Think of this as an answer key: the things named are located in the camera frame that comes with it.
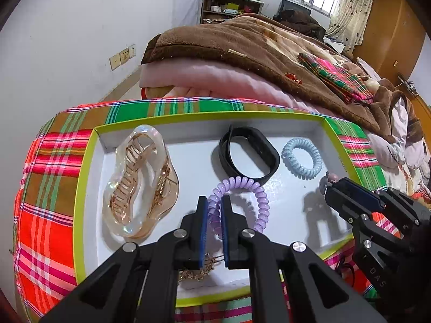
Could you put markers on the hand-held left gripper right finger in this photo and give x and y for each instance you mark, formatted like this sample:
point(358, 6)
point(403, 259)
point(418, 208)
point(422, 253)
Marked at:
point(225, 232)

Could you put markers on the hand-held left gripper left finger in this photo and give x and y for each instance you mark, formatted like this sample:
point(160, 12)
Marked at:
point(203, 232)

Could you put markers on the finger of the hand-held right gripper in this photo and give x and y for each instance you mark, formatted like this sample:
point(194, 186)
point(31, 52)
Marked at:
point(365, 195)
point(343, 202)

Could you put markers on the yellow-green cardboard box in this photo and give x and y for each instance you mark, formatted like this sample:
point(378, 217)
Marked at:
point(289, 202)

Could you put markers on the clear beige hair claw clip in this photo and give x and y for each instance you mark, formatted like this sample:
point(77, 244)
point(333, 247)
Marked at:
point(168, 188)

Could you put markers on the black wristband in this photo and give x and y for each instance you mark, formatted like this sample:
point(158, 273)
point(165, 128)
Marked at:
point(273, 163)

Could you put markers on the folded plaid cloth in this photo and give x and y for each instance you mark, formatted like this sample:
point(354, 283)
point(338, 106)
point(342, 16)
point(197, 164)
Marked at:
point(336, 74)

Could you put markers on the red bead ornament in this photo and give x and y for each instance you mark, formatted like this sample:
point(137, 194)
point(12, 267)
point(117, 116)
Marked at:
point(293, 76)

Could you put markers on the pink blanket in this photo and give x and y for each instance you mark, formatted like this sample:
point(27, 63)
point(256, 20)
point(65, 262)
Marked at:
point(202, 77)

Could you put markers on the wooden wardrobe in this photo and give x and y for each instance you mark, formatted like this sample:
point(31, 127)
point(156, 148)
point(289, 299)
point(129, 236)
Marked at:
point(394, 40)

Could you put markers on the dark brown jacket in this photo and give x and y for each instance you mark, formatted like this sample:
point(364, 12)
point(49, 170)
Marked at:
point(299, 23)

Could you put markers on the patterned curtain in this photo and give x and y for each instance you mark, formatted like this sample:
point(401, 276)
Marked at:
point(353, 10)

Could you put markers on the brown fleece blanket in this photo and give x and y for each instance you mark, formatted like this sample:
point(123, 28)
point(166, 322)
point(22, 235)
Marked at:
point(235, 40)

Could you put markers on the black monitor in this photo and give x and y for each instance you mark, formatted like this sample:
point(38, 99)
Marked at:
point(291, 5)

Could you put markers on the wooden shelf unit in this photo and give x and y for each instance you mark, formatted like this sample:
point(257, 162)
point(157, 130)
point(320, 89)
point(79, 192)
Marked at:
point(215, 8)

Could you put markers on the wall socket panel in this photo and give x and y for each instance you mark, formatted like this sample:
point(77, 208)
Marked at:
point(123, 57)

